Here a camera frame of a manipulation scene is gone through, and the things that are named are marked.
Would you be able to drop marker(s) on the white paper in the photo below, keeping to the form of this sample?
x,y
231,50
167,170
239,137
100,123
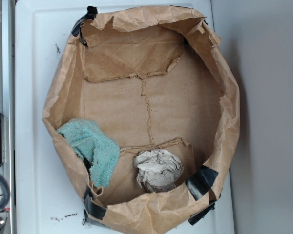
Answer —
x,y
159,169

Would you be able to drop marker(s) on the brown paper bag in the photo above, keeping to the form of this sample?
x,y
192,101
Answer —
x,y
151,77

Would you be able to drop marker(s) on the teal terry cloth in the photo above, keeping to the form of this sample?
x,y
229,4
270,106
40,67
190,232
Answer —
x,y
94,146

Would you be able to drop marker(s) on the white plastic tray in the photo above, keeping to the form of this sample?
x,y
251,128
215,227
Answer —
x,y
46,202

